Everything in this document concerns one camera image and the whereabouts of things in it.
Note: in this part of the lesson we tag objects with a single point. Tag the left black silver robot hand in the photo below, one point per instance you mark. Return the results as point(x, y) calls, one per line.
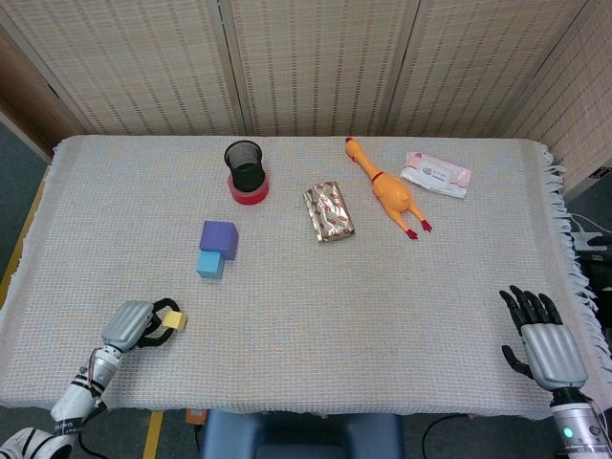
point(126, 325)

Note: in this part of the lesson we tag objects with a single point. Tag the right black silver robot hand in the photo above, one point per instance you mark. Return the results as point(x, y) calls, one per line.
point(554, 356)

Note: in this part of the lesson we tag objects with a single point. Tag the small yellow foam cube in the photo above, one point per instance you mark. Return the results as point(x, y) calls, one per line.
point(175, 320)

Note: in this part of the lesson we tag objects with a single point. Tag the medium blue foam cube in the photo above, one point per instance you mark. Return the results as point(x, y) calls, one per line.
point(209, 265)

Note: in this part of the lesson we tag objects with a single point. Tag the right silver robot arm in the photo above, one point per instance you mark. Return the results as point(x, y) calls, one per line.
point(576, 428)

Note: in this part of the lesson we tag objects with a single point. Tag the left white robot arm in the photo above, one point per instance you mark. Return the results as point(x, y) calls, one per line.
point(81, 392)

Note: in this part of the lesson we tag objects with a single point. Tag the black equipment base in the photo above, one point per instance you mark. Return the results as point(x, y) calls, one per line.
point(600, 277)

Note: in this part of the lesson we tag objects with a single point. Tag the small orange box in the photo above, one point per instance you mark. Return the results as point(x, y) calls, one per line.
point(196, 416)

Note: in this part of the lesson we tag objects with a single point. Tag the large purple foam cube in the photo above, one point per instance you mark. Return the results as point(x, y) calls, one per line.
point(220, 236)

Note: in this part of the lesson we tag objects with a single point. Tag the red tape roll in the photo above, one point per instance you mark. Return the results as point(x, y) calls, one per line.
point(248, 199)

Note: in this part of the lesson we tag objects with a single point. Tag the black mesh pen holder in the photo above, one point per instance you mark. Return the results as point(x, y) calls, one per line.
point(245, 174)

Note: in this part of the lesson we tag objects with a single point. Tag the blue padded seat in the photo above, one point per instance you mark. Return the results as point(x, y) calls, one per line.
point(301, 435)

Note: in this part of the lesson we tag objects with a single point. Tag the white woven tablecloth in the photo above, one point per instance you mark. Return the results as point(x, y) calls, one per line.
point(334, 311)

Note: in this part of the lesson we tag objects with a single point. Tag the pink white wet wipes pack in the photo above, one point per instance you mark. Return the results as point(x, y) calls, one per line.
point(435, 174)

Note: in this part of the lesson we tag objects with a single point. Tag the orange rubber chicken toy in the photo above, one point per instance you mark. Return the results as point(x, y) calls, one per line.
point(392, 191)

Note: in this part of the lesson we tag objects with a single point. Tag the silver foil snack packet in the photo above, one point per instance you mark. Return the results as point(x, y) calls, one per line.
point(329, 211)

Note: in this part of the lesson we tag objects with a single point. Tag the woven bamboo folding screen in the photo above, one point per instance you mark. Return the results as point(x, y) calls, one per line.
point(311, 62)

